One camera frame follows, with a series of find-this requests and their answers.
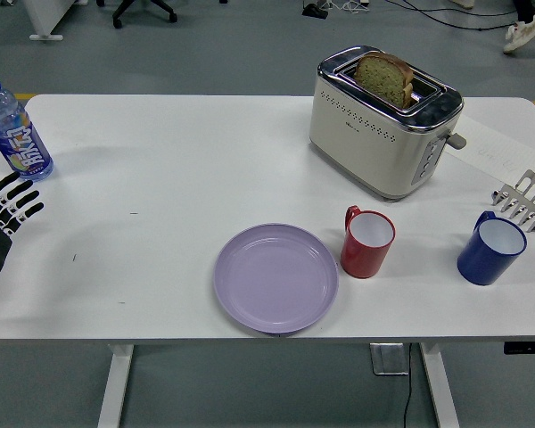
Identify purple plate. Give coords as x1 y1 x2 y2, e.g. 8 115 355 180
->
212 223 341 335

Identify blue label drink bottle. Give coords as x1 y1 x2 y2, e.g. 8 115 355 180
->
0 73 54 184

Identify white table leg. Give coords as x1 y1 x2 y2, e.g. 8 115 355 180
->
96 343 135 428
418 342 460 428

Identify white furniture foot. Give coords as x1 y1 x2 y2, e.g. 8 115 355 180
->
29 0 79 42

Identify black office chair base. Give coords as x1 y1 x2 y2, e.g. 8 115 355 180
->
95 0 178 30

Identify red mug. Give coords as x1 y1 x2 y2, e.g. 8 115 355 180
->
340 204 397 280

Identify cream and chrome toaster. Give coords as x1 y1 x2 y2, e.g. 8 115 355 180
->
309 44 467 204

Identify black floor adapter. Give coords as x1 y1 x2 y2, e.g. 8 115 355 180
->
301 3 329 20

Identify grey metal box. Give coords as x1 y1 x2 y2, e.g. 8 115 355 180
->
368 342 410 375

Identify large brown bread slice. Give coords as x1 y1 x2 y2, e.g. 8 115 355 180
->
353 51 415 109

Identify blue mug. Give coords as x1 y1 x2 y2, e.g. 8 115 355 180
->
457 210 528 286

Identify white paper sheet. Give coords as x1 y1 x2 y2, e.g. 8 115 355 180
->
443 113 535 184

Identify metal toast rack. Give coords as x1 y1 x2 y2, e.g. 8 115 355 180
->
491 169 535 234

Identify person's white shoe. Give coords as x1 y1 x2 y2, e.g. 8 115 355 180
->
502 13 535 54

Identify white floor cables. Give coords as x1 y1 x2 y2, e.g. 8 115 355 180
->
327 0 371 14

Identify black power cable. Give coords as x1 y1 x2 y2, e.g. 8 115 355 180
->
400 342 415 428

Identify black floor cable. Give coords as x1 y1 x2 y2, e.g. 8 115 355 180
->
400 0 535 32

